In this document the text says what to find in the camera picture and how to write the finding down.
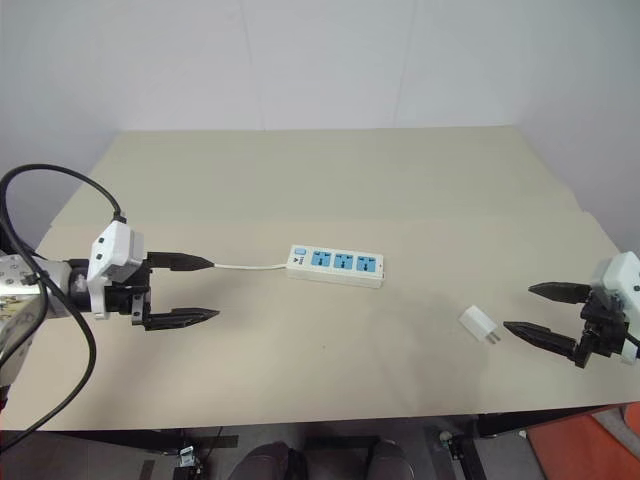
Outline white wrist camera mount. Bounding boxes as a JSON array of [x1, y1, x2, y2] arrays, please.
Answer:
[[589, 251, 640, 364], [86, 221, 147, 321]]

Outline orange floor object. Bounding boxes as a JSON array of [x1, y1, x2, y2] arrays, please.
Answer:
[[526, 410, 640, 480]]

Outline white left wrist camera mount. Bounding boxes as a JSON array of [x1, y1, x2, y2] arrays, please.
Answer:
[[86, 221, 147, 321]]

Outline black table frame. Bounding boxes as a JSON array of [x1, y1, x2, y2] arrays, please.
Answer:
[[74, 405, 629, 480]]

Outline white power strip cord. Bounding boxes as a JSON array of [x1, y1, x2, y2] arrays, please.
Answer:
[[206, 259, 290, 272]]

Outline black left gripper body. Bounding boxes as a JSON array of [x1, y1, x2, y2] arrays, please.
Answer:
[[104, 258, 154, 329]]

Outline dark rounded shape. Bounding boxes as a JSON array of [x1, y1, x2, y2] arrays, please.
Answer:
[[368, 438, 417, 480], [233, 441, 302, 480]]

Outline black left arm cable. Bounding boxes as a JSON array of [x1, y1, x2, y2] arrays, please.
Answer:
[[0, 163, 127, 454]]

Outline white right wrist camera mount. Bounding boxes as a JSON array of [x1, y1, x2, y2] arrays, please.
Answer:
[[589, 251, 640, 364]]

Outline small metal floor fixture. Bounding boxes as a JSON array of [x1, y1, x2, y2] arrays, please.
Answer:
[[176, 443, 200, 470]]

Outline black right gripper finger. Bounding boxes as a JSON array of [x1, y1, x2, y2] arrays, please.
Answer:
[[502, 321, 585, 362], [527, 281, 594, 305]]

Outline white plug adapter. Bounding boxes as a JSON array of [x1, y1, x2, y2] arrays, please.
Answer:
[[459, 305, 502, 347]]

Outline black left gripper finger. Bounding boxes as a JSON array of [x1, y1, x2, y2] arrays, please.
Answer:
[[143, 308, 222, 333], [147, 252, 214, 274]]

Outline white power strip blue sockets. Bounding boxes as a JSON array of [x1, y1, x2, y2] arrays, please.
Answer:
[[284, 243, 387, 291]]

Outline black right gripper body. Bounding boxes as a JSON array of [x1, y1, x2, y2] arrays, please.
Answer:
[[573, 289, 631, 370]]

